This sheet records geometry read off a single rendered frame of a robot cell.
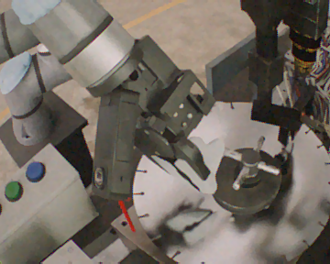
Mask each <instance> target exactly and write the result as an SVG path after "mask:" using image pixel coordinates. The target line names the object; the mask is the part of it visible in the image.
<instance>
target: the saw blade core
mask: <svg viewBox="0 0 330 264"><path fill-rule="evenodd" d="M252 105H253V104H252V103H242V102H238V103H232V106H233V108H234V109H232V108H231V104H226V103H223V104H222V108H223V110H220V109H219V107H218V105H214V107H212V109H211V112H212V113H211V114H209V115H205V116H204V117H203V119H202V121H201V122H200V124H199V125H198V126H197V127H196V129H194V130H193V131H192V133H191V134H190V135H189V137H188V138H191V137H197V138H202V139H203V141H204V143H205V144H208V143H210V142H211V141H213V139H215V138H220V139H221V140H222V141H223V142H224V147H226V148H228V149H232V150H236V149H243V148H254V147H256V143H257V141H258V140H259V137H260V136H264V137H265V141H264V143H263V145H262V147H261V150H265V151H266V152H267V153H269V154H270V155H271V156H272V157H274V159H275V160H276V161H277V163H279V166H280V169H281V171H280V173H281V182H280V188H279V189H278V192H277V194H276V196H275V197H274V198H273V199H272V200H271V201H270V202H269V203H268V204H266V205H265V206H263V207H262V208H260V209H258V210H254V211H248V212H243V211H242V212H239V211H235V210H231V209H229V208H226V207H225V206H223V205H222V204H220V203H219V202H218V200H217V199H215V196H214V194H213V193H204V192H197V191H196V190H195V189H192V188H190V187H189V186H188V185H187V184H183V183H182V182H181V181H179V180H178V179H177V180H176V179H175V178H174V177H172V176H171V175H169V173H168V172H165V171H164V170H162V169H161V168H160V167H159V166H158V165H157V164H155V163H153V162H151V161H150V160H149V159H147V158H146V156H145V155H143V157H142V159H141V161H140V162H139V164H138V166H137V170H138V171H137V172H136V176H135V179H134V191H133V194H136V193H140V194H136V195H133V201H134V206H135V209H136V212H137V217H138V220H139V223H140V225H141V226H142V228H143V230H144V232H145V233H146V234H147V235H148V238H149V239H150V240H151V239H153V238H155V237H157V236H158V235H161V237H158V238H155V239H153V240H151V241H152V242H153V243H154V245H155V246H156V247H157V248H158V249H159V250H161V251H162V252H163V253H164V254H165V255H167V257H170V258H172V257H173V256H175V255H176V252H177V251H180V252H181V253H180V254H179V255H177V256H175V257H174V258H173V260H175V261H176V262H178V263H180V264H201V263H205V264H286V262H285V259H284V258H283V257H282V255H285V256H286V257H285V258H286V260H287V263H288V262H289V261H291V260H293V259H295V258H297V256H299V255H300V254H302V252H304V251H305V250H306V249H307V248H308V246H311V245H312V243H313V242H314V241H315V240H316V239H317V238H318V236H319V235H320V233H321V232H322V230H323V229H324V227H323V226H325V225H326V223H327V221H328V219H329V216H330V185H329V184H328V183H329V182H330V158H329V155H328V153H327V151H326V150H325V147H324V146H322V145H323V144H322V142H321V141H320V140H319V138H318V137H317V136H316V134H314V133H313V131H312V130H309V129H310V128H309V127H307V126H306V125H305V124H304V123H302V122H301V126H300V130H299V131H298V130H296V132H295V138H294V140H293V141H291V143H289V145H288V146H287V148H285V147H284V146H283V145H282V144H281V143H280V142H279V141H278V134H279V130H280V127H279V126H275V125H268V124H264V123H260V122H257V121H253V120H250V116H251V110H252V108H251V106H252ZM308 130H309V132H308V134H305V133H307V131H308ZM321 146H322V147H321ZM318 147H320V148H318ZM325 164H328V165H325ZM142 171H147V173H144V172H142ZM142 193H144V194H143V195H141V194H142ZM326 203H329V204H326ZM145 215H149V216H148V217H146V216H145ZM142 216H145V217H143V218H140V217H142ZM317 222H319V223H320V224H321V225H318V224H317ZM304 240H305V242H306V243H307V245H308V246H307V245H306V243H303V241H304Z"/></svg>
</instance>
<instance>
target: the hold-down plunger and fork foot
mask: <svg viewBox="0 0 330 264"><path fill-rule="evenodd" d="M272 91H273V89H272V90H271V91H269V92H268V93H266V92H264V91H263V90H262V89H260V87H259V88H258V100H256V99H254V100H253V105H252V106H251V108H252V110H251V116H250V120H253V121H257V122H260V123H264V124H268V125H275V126H278V127H280V130H279V134H278V141H279V142H280V143H281V144H282V146H284V147H285V148H287V146H288V142H289V138H290V134H291V137H292V141H294V138H295V132H296V130H298V131H299V130H300V126H301V119H302V111H300V110H296V109H292V108H289V107H286V106H282V105H279V104H272V103H271V99H272Z"/></svg>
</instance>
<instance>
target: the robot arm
mask: <svg viewBox="0 0 330 264"><path fill-rule="evenodd" d="M11 6H12V8H11V9H9V10H7V11H5V12H4V13H2V14H0V64H2V63H4V62H6V61H7V63H6V64H5V66H4V67H3V68H2V70H1V71H0V88H1V93H2V94H3V95H4V97H5V101H6V103H7V106H8V108H9V111H10V114H11V116H12V120H13V129H14V134H15V137H16V139H17V141H18V142H20V143H21V144H22V145H25V146H31V145H34V144H35V145H36V144H38V143H39V142H40V141H41V142H42V140H44V139H45V138H47V136H48V135H49V134H50V133H51V132H52V130H53V129H54V126H55V125H56V121H57V117H56V115H55V112H54V110H53V109H54V108H52V105H51V104H50V103H49V102H48V101H47V99H45V97H44V96H43V94H44V93H46V92H48V91H50V90H51V89H53V88H56V87H58V86H60V85H61V84H63V83H66V82H68V81H69V80H76V82H77V83H79V85H80V86H81V87H82V88H85V89H86V90H87V91H88V92H89V93H90V94H91V95H92V96H93V98H99V97H101V99H100V104H99V111H98V117H97V126H96V137H95V144H94V151H93V152H94V158H93V175H92V177H93V182H92V191H93V192H94V194H96V195H98V196H101V197H104V198H106V199H108V200H117V201H125V200H127V199H128V198H129V195H130V192H129V188H130V182H131V168H132V160H133V153H134V147H136V148H137V149H138V150H139V151H141V152H142V153H143V154H144V155H145V156H146V158H147V159H149V160H150V161H151V162H153V163H155V164H157V165H158V166H159V167H160V168H161V169H162V170H164V171H165V172H167V173H168V174H169V175H171V176H172V177H174V178H175V179H176V180H177V179H178V180H179V181H181V182H182V183H183V184H187V185H188V186H189V187H190V188H192V189H194V190H195V191H197V192H202V193H215V191H216V187H217V185H216V182H215V180H216V178H215V173H216V171H217V169H218V166H219V163H220V161H221V159H222V156H223V152H224V142H223V141H222V140H221V139H220V138H219V137H217V138H215V139H213V141H211V142H210V143H208V144H205V143H204V140H203V139H202V138H199V137H190V138H188V137H189V136H190V135H191V133H192V132H193V130H194V129H196V127H197V126H198V125H199V124H200V122H201V121H202V119H203V118H204V116H208V115H209V114H210V112H211V109H212V107H214V105H215V102H216V100H215V99H214V98H213V96H212V95H211V94H210V93H209V91H207V90H206V88H205V86H204V84H203V83H201V81H200V80H199V79H198V78H197V76H195V75H194V72H193V71H192V70H181V69H178V66H177V65H176V64H174V62H173V61H172V60H171V59H170V58H169V56H168V55H167V54H166V53H165V52H164V51H163V50H162V49H161V47H159V45H158V44H156V41H154V40H153V39H152V38H151V37H150V36H149V35H145V36H144V37H142V38H141V39H138V38H133V37H132V36H131V35H130V34H129V33H128V32H127V31H126V30H125V29H124V28H123V26H121V25H120V23H118V21H116V19H115V18H113V17H112V16H111V15H110V14H109V13H108V11H106V10H105V8H104V7H103V6H102V5H100V3H99V2H98V1H97V0H12V4H11ZM35 47H37V50H38V52H37V53H35V54H33V55H31V54H30V53H29V52H28V50H31V49H33V48H35ZM179 79H180V81H178V80H179ZM195 82H197V84H198V85H199V87H200V88H201V89H203V91H204V92H205V93H206V95H207V96H208V98H207V99H206V100H205V102H204V103H203V105H202V102H203V98H202V96H201V95H200V94H199V93H198V94H192V93H191V87H192V86H193V84H194V83H195Z"/></svg>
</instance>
